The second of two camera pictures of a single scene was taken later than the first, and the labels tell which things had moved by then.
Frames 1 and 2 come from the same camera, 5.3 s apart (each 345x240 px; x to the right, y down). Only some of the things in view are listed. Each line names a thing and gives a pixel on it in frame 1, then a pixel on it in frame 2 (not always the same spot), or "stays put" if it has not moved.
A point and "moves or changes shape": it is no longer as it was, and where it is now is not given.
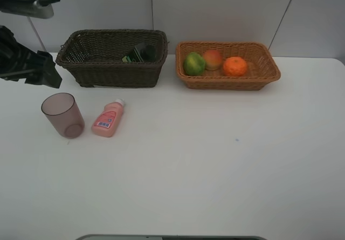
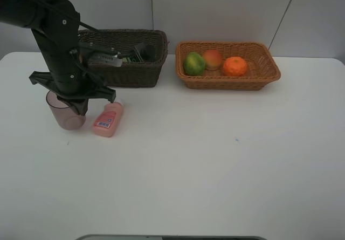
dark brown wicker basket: [116, 58] stays put
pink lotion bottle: [105, 123] stays put
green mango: [194, 64] stays put
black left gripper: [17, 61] to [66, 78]
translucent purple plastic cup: [62, 110] moves or changes shape
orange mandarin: [235, 66] stays put
